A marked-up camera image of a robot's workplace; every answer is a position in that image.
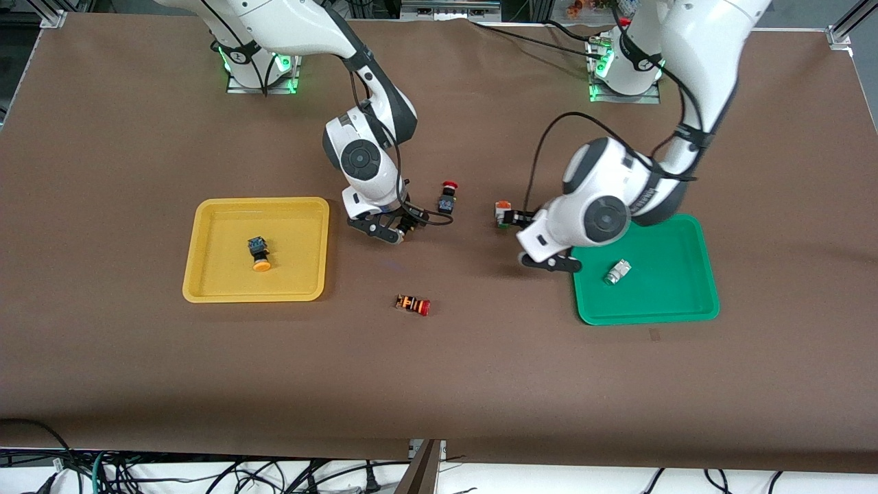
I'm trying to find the grey metal rail box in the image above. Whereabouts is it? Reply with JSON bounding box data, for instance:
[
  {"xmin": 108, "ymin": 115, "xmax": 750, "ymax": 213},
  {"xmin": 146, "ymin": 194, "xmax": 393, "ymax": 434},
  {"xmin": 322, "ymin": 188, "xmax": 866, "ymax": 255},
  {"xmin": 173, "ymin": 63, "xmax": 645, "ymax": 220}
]
[{"xmin": 400, "ymin": 0, "xmax": 503, "ymax": 21}]

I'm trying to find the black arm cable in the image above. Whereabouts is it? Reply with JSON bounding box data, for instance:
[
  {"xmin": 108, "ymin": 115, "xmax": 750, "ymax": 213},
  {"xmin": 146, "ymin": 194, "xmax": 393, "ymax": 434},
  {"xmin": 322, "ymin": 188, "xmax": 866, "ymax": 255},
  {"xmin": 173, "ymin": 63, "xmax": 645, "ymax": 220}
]
[
  {"xmin": 348, "ymin": 69, "xmax": 455, "ymax": 227},
  {"xmin": 525, "ymin": 112, "xmax": 702, "ymax": 220}
]

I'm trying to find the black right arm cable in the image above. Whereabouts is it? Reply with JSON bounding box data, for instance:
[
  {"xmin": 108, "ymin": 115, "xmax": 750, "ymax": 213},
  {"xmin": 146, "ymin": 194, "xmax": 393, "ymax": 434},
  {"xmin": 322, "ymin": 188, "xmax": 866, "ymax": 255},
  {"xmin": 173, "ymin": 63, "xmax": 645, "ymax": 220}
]
[{"xmin": 348, "ymin": 69, "xmax": 455, "ymax": 227}]

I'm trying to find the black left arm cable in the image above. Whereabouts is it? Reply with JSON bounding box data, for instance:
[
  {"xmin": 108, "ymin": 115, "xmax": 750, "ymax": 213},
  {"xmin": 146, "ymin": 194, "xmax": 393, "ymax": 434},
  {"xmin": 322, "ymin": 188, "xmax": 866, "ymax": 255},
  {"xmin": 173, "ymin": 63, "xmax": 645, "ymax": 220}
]
[{"xmin": 525, "ymin": 112, "xmax": 702, "ymax": 220}]

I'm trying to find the yellow plastic tray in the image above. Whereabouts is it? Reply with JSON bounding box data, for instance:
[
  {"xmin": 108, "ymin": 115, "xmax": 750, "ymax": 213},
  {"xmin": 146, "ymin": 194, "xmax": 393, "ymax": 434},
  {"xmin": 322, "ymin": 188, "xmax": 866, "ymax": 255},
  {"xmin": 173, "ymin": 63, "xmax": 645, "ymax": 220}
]
[{"xmin": 182, "ymin": 197, "xmax": 331, "ymax": 304}]

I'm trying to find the black floor cable loop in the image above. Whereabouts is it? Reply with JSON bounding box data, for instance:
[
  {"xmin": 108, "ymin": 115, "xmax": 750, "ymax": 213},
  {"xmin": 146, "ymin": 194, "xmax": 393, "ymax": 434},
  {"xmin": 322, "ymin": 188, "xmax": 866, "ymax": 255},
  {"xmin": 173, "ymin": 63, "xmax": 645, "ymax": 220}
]
[{"xmin": 0, "ymin": 419, "xmax": 73, "ymax": 474}]

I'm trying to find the green plastic tray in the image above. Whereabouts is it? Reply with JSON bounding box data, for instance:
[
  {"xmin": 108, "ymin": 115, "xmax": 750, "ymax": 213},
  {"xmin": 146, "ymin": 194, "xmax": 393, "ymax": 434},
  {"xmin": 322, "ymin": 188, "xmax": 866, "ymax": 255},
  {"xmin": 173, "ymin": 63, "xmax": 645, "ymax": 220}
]
[{"xmin": 569, "ymin": 213, "xmax": 721, "ymax": 326}]

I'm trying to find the brown table cover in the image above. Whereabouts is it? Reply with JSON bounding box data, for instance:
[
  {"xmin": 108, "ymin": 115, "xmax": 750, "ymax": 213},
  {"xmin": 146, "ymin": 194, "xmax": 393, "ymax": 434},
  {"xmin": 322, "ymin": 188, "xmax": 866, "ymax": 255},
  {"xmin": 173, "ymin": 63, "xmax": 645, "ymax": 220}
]
[{"xmin": 0, "ymin": 12, "xmax": 878, "ymax": 474}]

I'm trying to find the black cable on table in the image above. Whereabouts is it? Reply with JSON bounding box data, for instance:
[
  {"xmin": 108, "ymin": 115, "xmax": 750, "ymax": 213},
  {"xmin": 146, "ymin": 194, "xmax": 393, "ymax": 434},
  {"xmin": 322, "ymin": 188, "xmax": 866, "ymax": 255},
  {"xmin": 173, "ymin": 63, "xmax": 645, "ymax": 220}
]
[{"xmin": 470, "ymin": 21, "xmax": 604, "ymax": 56}]

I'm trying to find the black floor cable with plug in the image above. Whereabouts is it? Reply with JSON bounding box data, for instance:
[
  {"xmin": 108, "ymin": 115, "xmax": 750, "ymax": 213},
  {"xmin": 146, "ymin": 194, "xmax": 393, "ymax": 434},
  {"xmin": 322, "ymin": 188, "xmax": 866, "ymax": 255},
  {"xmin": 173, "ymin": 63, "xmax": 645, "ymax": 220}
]
[{"xmin": 288, "ymin": 460, "xmax": 385, "ymax": 494}]

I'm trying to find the dark wooden table beam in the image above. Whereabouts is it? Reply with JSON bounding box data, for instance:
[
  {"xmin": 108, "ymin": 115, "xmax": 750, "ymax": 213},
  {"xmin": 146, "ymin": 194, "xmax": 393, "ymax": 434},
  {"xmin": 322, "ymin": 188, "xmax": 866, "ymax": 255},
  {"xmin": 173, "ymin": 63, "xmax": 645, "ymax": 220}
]
[{"xmin": 394, "ymin": 439, "xmax": 443, "ymax": 494}]

